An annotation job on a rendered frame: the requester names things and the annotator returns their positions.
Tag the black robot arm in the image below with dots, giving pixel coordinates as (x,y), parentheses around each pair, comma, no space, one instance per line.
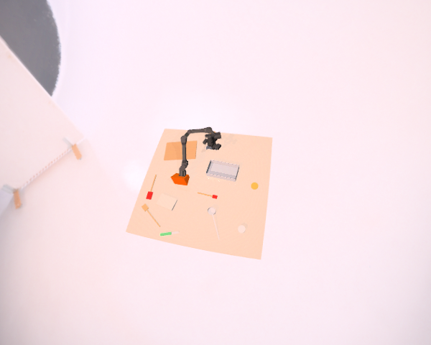
(210,134)

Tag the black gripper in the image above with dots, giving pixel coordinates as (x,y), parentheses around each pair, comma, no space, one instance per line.
(212,144)

